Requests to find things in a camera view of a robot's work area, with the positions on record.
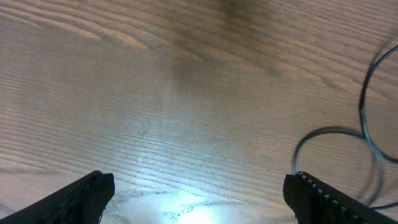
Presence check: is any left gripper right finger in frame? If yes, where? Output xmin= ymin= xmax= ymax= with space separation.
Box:
xmin=283 ymin=172 xmax=397 ymax=224

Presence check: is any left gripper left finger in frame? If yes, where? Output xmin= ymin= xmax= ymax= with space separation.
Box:
xmin=1 ymin=170 xmax=115 ymax=224

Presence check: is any black usb cable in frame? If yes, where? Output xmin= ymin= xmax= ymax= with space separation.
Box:
xmin=291 ymin=43 xmax=398 ymax=211

